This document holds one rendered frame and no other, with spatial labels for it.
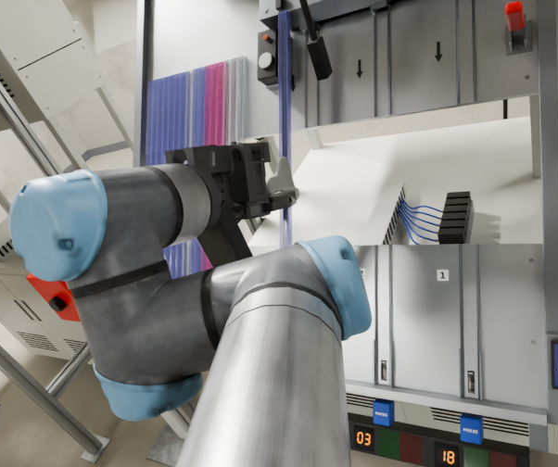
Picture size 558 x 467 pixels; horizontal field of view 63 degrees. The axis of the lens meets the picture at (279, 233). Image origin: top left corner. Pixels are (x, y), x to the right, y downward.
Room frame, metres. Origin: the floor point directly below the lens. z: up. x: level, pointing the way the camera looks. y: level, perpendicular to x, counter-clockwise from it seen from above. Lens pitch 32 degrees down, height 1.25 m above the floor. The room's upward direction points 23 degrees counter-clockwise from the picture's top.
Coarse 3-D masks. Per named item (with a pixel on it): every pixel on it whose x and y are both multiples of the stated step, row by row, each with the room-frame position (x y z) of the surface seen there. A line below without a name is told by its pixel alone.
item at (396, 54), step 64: (192, 0) 0.95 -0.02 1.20; (256, 0) 0.84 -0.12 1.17; (448, 0) 0.61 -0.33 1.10; (512, 0) 0.55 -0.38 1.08; (192, 64) 0.88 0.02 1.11; (256, 64) 0.78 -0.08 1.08; (384, 64) 0.62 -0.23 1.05; (448, 64) 0.56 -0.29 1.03; (512, 64) 0.51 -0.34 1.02; (256, 128) 0.72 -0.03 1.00
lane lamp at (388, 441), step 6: (378, 432) 0.36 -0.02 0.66; (384, 432) 0.36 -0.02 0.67; (390, 432) 0.35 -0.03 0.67; (396, 432) 0.35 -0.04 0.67; (378, 438) 0.36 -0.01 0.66; (384, 438) 0.35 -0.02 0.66; (390, 438) 0.35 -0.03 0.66; (396, 438) 0.35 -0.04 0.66; (378, 444) 0.35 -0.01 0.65; (384, 444) 0.35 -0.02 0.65; (390, 444) 0.35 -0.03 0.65; (396, 444) 0.34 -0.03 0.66; (378, 450) 0.35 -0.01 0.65; (384, 450) 0.35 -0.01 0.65; (390, 450) 0.34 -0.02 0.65; (396, 450) 0.34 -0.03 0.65; (384, 456) 0.34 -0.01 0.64; (390, 456) 0.34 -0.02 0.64; (396, 456) 0.33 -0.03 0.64
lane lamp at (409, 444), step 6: (402, 438) 0.34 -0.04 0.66; (408, 438) 0.34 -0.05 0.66; (414, 438) 0.33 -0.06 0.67; (420, 438) 0.33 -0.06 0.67; (402, 444) 0.34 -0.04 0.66; (408, 444) 0.33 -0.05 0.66; (414, 444) 0.33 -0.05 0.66; (420, 444) 0.33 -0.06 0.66; (402, 450) 0.33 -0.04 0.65; (408, 450) 0.33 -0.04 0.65; (414, 450) 0.33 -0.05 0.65; (420, 450) 0.32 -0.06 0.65; (402, 456) 0.33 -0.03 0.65; (408, 456) 0.33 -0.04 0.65; (414, 456) 0.32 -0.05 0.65; (420, 456) 0.32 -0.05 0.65; (414, 462) 0.32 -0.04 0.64; (420, 462) 0.31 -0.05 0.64
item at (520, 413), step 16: (352, 384) 0.40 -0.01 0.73; (368, 384) 0.39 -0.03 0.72; (400, 400) 0.35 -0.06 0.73; (416, 400) 0.34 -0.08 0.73; (432, 400) 0.33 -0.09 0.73; (448, 400) 0.32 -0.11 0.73; (464, 400) 0.32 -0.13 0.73; (496, 416) 0.28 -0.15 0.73; (512, 416) 0.28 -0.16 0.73; (528, 416) 0.27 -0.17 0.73; (544, 416) 0.26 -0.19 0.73
